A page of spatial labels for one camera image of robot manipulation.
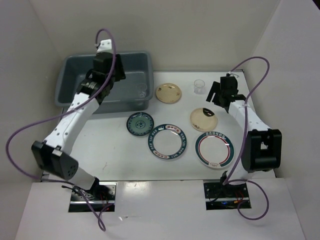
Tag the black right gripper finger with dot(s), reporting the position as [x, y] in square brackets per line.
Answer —
[210, 95]
[216, 87]

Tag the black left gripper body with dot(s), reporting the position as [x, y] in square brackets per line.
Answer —
[112, 80]

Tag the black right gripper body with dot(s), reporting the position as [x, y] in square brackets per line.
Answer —
[221, 94]

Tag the clear cup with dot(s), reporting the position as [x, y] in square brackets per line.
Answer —
[199, 86]
[141, 90]

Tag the cream plate with dark patch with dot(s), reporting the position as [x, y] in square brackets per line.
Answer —
[203, 119]

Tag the cream plate with calligraphy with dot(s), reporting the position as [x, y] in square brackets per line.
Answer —
[168, 93]

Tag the large teal red rimmed plate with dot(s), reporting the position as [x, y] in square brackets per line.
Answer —
[214, 150]

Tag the small teal patterned plate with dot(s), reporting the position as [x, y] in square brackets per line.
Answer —
[140, 124]

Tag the large navy rimmed plate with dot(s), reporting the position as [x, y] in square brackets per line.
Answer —
[167, 142]

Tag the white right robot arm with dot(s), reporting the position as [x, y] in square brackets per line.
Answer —
[261, 145]

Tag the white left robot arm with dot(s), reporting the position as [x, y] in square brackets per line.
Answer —
[53, 153]

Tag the grey plastic bin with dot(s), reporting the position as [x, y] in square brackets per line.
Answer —
[123, 97]

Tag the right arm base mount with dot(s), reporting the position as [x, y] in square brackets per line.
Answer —
[218, 197]

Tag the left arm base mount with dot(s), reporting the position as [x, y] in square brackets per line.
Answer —
[103, 201]

